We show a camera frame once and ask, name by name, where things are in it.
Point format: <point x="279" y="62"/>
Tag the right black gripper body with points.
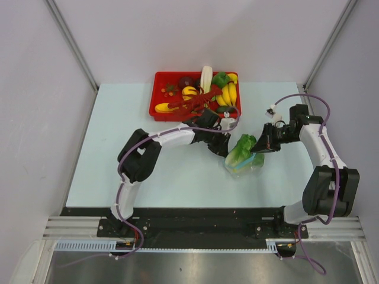
<point x="284" y="135"/>

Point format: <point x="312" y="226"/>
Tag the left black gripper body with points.
<point x="211" y="135"/>

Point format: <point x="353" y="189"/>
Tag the green white toy cabbage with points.
<point x="244" y="145"/>

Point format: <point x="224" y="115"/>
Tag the clear zip top bag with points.
<point x="240" y="167"/>

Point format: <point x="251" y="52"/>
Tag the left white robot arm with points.
<point x="139" y="156"/>

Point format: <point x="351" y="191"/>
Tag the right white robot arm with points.
<point x="331" y="189"/>

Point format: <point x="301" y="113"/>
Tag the dark green toy avocado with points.
<point x="223" y="109"/>

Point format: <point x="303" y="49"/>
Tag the yellow toy banana bunch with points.
<point x="228" y="93"/>

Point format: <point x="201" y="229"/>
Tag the red toy lobster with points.
<point x="195" y="103"/>

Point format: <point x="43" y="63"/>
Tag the red plastic tray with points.
<point x="162" y="78"/>

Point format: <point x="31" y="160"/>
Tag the green toy bell pepper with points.
<point x="221" y="79"/>

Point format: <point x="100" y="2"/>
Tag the yellow toy mango slice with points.
<point x="164" y="108"/>

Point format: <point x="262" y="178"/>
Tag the white toy radish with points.
<point x="206" y="78"/>

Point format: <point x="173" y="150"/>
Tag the dark purple toy onion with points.
<point x="185" y="81"/>

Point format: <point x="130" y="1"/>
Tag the small toy cherry tomatoes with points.
<point x="169" y="90"/>

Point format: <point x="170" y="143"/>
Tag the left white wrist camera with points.
<point x="227" y="122"/>

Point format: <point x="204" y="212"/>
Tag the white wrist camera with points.
<point x="273" y="115"/>
<point x="227" y="122"/>

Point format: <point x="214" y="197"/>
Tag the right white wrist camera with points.
<point x="273" y="115"/>

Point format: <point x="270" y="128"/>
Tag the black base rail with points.
<point x="212" y="227"/>

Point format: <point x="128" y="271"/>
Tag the white slotted cable duct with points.
<point x="123" y="247"/>

